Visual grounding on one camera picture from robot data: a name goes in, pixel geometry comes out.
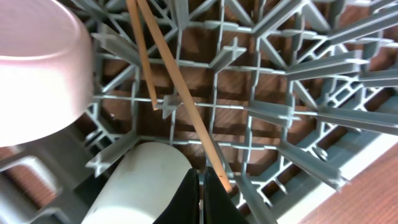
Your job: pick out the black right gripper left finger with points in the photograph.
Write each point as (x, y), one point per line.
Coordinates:
(184, 206)

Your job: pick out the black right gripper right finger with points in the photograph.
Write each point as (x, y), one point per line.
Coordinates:
(218, 208)

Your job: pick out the white cup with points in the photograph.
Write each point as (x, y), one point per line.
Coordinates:
(141, 187)

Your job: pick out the pink white bowl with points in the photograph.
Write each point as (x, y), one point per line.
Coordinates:
(46, 69)

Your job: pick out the grey dishwasher rack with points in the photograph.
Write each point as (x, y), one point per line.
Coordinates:
(307, 72)

